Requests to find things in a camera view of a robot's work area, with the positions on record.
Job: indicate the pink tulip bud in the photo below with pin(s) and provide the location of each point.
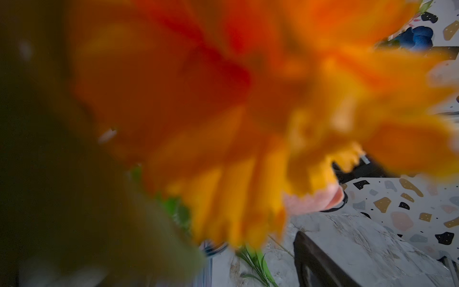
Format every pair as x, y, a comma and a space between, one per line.
321, 200

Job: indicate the large orange gerbera flower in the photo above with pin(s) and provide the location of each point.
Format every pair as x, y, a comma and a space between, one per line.
231, 104

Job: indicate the purple ribbed glass vase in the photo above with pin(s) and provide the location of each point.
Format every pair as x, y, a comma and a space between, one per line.
211, 250

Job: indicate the black rectangular case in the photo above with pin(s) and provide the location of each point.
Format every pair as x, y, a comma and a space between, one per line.
311, 261

